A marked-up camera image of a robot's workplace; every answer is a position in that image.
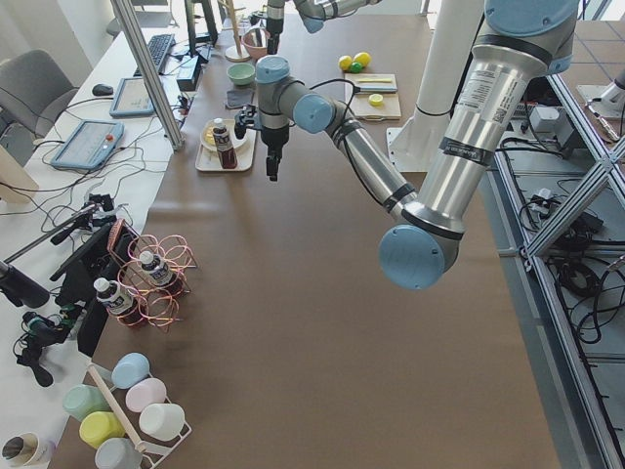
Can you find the steel muddler black tip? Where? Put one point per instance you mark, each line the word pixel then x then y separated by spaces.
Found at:
pixel 376 88

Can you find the round wooden stand base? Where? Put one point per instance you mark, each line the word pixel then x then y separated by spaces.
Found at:
pixel 237 54

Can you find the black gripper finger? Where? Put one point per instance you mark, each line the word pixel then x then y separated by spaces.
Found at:
pixel 272 167

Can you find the grey office chair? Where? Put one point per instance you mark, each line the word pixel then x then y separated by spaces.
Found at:
pixel 34 92

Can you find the lemon half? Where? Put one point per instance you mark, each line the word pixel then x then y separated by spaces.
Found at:
pixel 375 100

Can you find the cream rabbit print tray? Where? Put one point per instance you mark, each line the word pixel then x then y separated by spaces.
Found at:
pixel 208 160

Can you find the pink bowl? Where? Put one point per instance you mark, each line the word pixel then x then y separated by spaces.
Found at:
pixel 255 42

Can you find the light blue cup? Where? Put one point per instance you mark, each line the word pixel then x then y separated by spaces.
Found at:
pixel 130 370

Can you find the whole yellow lemon upper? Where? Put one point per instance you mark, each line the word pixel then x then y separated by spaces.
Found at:
pixel 363 58

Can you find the wooden mug tree stand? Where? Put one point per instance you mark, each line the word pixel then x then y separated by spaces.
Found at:
pixel 231 15

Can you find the copper wire bottle rack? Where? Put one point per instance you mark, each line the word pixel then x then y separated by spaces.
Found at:
pixel 159 307

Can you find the bamboo cutting board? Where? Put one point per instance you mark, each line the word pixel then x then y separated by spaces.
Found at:
pixel 389 110

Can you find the aluminium frame post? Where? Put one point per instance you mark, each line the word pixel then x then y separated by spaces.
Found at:
pixel 126 16

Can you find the black power adapter box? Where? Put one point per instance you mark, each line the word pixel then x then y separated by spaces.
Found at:
pixel 188 74

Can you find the blue teach pendant far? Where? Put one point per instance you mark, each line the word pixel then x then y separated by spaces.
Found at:
pixel 131 99

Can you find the dark drink bottle in rack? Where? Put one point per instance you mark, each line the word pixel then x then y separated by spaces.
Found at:
pixel 158 272

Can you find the steel lined paper cup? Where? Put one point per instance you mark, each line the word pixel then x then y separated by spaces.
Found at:
pixel 27 450

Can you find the blue teach pendant near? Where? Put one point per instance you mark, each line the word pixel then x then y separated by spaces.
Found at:
pixel 89 146

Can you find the whole yellow lemon lower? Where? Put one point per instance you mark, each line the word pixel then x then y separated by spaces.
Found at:
pixel 345 62

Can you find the yellow cup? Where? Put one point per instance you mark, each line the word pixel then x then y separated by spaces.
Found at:
pixel 100 426

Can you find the pink cup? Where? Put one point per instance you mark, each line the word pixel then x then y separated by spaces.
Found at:
pixel 147 392

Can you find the yellow plastic knife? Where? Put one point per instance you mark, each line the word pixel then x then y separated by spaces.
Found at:
pixel 375 79

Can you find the black computer mouse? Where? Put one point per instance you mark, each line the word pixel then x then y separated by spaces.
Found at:
pixel 102 90

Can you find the folded grey cloth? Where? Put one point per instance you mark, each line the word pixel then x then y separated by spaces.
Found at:
pixel 239 97

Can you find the white cup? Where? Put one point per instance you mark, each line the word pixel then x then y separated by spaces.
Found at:
pixel 164 422

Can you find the grey cup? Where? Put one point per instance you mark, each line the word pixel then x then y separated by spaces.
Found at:
pixel 117 453

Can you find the mint green cup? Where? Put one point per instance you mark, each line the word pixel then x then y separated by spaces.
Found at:
pixel 82 400

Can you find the dark drink bottle on tray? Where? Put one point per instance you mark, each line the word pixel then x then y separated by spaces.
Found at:
pixel 223 144

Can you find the whole yellow lemon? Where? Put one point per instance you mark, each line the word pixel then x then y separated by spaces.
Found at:
pixel 363 58
pixel 345 62

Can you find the white wire cup rack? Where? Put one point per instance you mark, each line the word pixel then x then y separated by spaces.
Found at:
pixel 154 452

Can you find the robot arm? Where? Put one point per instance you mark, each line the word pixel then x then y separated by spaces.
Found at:
pixel 481 59
pixel 312 13

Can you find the blue teach pendant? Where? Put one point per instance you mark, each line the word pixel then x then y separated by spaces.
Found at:
pixel 131 99
pixel 89 146

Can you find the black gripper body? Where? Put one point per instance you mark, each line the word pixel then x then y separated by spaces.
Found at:
pixel 273 26
pixel 271 138

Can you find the mint green bowl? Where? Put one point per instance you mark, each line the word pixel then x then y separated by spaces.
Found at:
pixel 241 74

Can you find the black keyboard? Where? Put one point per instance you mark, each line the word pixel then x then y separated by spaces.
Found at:
pixel 159 46

